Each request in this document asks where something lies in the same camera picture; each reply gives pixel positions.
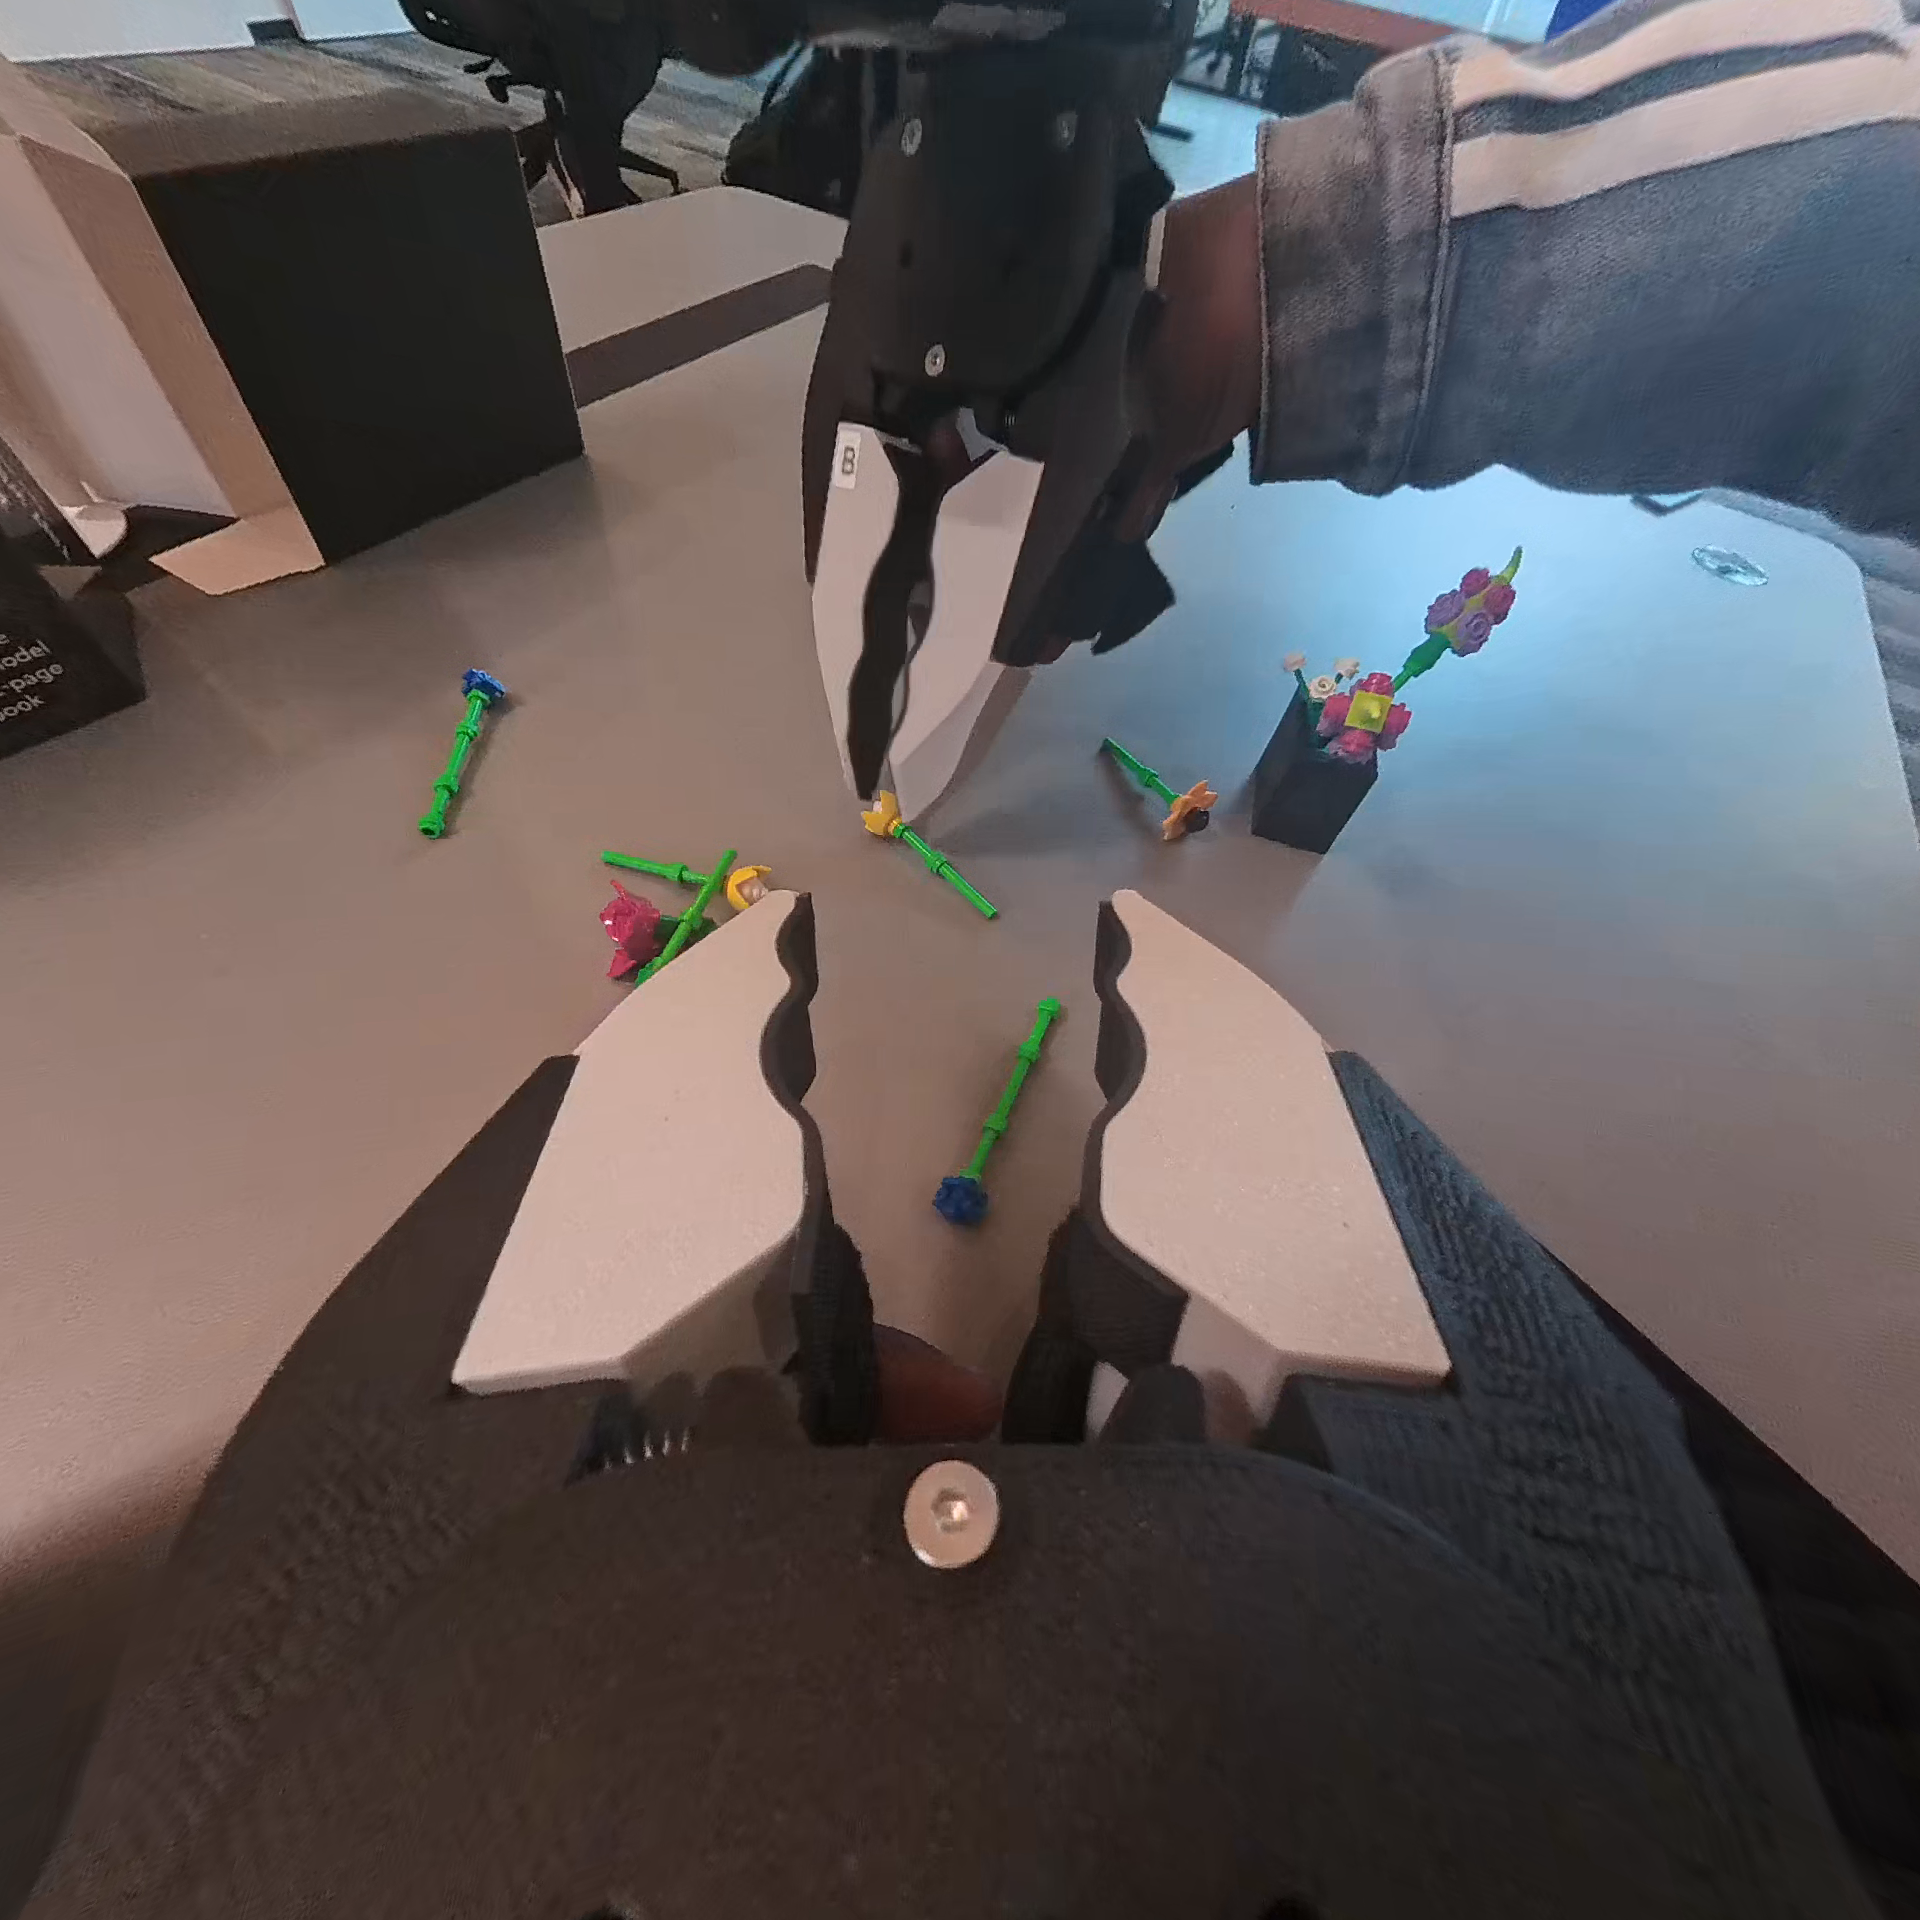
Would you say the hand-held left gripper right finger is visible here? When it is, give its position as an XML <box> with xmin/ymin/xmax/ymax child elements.
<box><xmin>988</xmin><ymin>892</ymin><xmax>1454</xmax><ymax>1445</ymax></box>

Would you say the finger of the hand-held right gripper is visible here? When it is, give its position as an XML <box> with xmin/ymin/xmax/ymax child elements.
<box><xmin>802</xmin><ymin>420</ymin><xmax>944</xmax><ymax>800</ymax></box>
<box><xmin>896</xmin><ymin>449</ymin><xmax>1047</xmax><ymax>825</ymax></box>

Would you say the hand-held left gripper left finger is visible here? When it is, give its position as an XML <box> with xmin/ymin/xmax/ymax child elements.
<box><xmin>450</xmin><ymin>892</ymin><xmax>882</xmax><ymax>1445</ymax></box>

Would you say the orange flower with stem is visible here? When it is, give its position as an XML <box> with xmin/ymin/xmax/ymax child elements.
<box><xmin>863</xmin><ymin>791</ymin><xmax>999</xmax><ymax>921</ymax></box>

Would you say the green lego stem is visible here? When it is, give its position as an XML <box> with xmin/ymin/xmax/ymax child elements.
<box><xmin>639</xmin><ymin>851</ymin><xmax>742</xmax><ymax>988</ymax></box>

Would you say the orange lego sunflower stem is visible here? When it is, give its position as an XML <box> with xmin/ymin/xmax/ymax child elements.
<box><xmin>1103</xmin><ymin>736</ymin><xmax>1222</xmax><ymax>840</ymax></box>

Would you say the black lego vase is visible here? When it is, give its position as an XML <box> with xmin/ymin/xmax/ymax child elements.
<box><xmin>1249</xmin><ymin>693</ymin><xmax>1379</xmax><ymax>856</ymax></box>

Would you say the pink purple lego flower spike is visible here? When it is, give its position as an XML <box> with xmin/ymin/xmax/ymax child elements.
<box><xmin>1388</xmin><ymin>543</ymin><xmax>1527</xmax><ymax>699</ymax></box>
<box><xmin>1318</xmin><ymin>672</ymin><xmax>1416</xmax><ymax>764</ymax></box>

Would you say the person's right forearm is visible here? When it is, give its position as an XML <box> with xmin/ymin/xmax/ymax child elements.
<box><xmin>1252</xmin><ymin>0</ymin><xmax>1920</xmax><ymax>548</ymax></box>

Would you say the blue lego flower stem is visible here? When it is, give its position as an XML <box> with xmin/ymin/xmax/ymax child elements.
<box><xmin>418</xmin><ymin>667</ymin><xmax>511</xmax><ymax>840</ymax></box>
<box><xmin>932</xmin><ymin>996</ymin><xmax>1065</xmax><ymax>1227</ymax></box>

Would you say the black lego set box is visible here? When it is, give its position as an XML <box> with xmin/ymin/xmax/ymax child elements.
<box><xmin>0</xmin><ymin>433</ymin><xmax>148</xmax><ymax>761</ymax></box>

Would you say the person's left hand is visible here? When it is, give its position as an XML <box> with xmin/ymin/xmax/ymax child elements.
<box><xmin>878</xmin><ymin>1327</ymin><xmax>1003</xmax><ymax>1443</ymax></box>

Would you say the black office chair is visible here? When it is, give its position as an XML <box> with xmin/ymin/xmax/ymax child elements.
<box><xmin>398</xmin><ymin>0</ymin><xmax>842</xmax><ymax>220</ymax></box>

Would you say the open black carton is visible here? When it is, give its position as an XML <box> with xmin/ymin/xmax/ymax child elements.
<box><xmin>0</xmin><ymin>59</ymin><xmax>588</xmax><ymax>596</ymax></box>

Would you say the black padded cushion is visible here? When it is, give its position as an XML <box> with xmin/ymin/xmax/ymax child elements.
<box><xmin>1651</xmin><ymin>1351</ymin><xmax>1920</xmax><ymax>1920</ymax></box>

